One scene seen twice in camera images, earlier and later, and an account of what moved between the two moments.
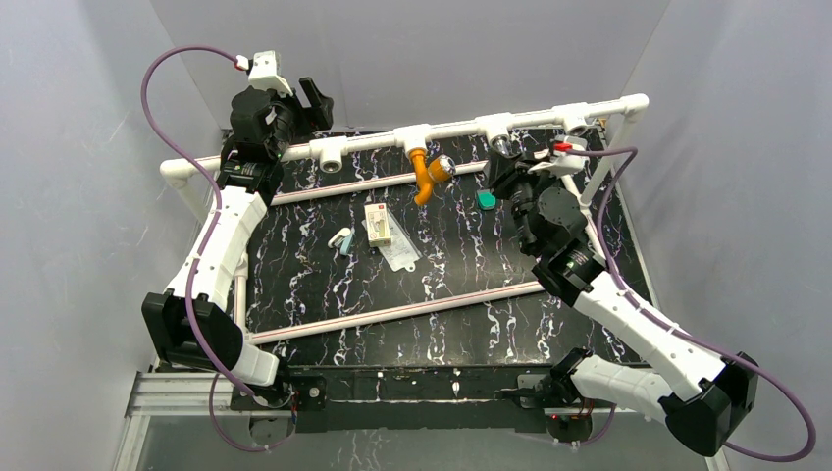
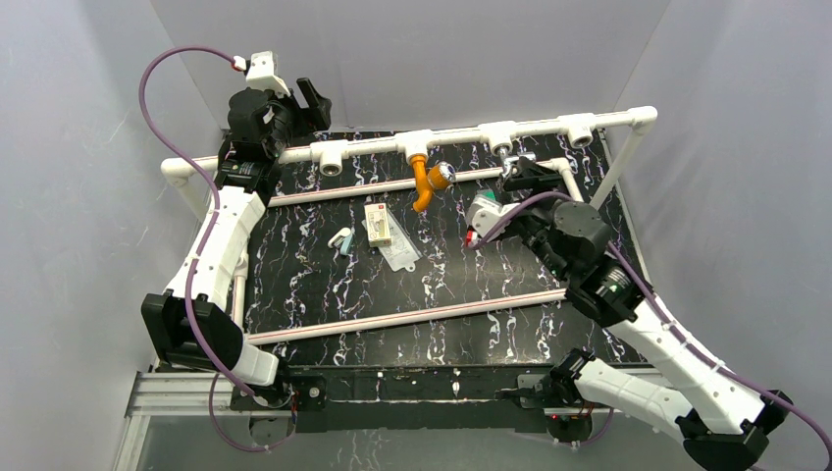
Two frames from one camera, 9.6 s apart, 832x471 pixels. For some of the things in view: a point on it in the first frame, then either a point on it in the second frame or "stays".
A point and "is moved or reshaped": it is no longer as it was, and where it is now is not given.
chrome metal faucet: [501, 144] is moved or reshaped
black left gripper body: [309, 103] stays
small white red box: [378, 226] stays
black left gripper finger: [321, 114] stays
